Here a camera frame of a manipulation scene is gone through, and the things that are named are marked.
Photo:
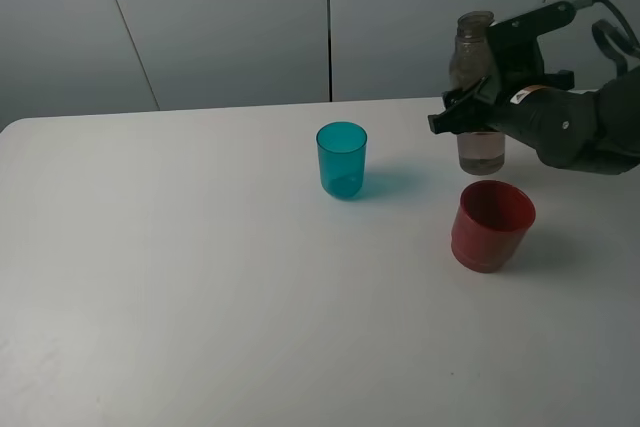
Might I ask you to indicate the grey transparent water bottle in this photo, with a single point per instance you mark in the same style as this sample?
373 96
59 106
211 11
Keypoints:
479 153

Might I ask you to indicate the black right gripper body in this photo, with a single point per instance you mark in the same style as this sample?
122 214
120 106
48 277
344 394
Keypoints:
559 125

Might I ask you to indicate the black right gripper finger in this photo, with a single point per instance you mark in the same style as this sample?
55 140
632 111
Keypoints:
468 110

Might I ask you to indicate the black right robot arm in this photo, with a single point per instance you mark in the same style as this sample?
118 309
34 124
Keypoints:
615 149

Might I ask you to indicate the red plastic cup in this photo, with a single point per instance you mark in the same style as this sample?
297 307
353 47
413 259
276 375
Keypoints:
491 221

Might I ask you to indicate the teal transparent plastic cup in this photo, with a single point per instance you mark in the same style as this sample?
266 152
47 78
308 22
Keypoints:
341 148

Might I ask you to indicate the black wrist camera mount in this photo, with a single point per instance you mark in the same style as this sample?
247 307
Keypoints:
517 57

